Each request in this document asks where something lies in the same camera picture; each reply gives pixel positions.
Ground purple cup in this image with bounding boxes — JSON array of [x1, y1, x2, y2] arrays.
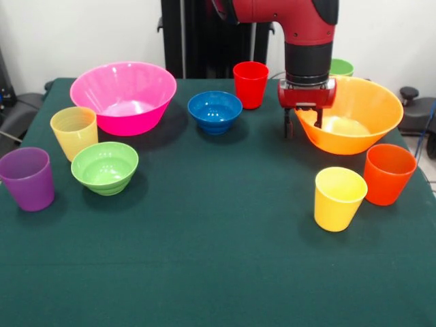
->
[[0, 146, 55, 213]]

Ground blue cable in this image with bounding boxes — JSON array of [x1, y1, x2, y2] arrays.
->
[[414, 102, 436, 161]]

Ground orange-red cup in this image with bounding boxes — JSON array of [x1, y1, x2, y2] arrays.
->
[[362, 143, 418, 206]]

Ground green cup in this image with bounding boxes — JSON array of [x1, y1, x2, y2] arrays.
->
[[329, 58, 355, 78]]

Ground large pink bowl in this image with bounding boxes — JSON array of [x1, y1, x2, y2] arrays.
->
[[69, 61, 178, 137]]

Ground bright yellow cup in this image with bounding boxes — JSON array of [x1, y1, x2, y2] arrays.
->
[[313, 166, 369, 233]]

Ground large orange bowl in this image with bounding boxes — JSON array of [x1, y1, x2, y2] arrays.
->
[[293, 76, 405, 156]]

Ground small green bowl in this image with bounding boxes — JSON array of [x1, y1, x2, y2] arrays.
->
[[70, 141, 140, 196]]

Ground red cup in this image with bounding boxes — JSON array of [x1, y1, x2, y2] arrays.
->
[[232, 61, 270, 110]]

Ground pale yellow translucent cup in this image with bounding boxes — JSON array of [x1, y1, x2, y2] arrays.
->
[[50, 106, 99, 163]]

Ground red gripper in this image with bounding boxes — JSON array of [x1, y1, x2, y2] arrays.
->
[[277, 77, 337, 139]]

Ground black stand base with knob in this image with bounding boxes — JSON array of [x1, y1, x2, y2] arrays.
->
[[394, 86, 436, 138]]

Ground dark grey stand base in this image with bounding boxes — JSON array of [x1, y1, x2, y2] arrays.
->
[[0, 91, 45, 146]]

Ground dark green table cloth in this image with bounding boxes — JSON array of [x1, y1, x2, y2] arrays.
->
[[0, 77, 436, 327]]

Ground black equipment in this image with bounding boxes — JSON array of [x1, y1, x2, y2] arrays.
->
[[0, 47, 17, 107]]

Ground small blue bowl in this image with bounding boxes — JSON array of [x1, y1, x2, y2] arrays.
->
[[187, 90, 243, 136]]

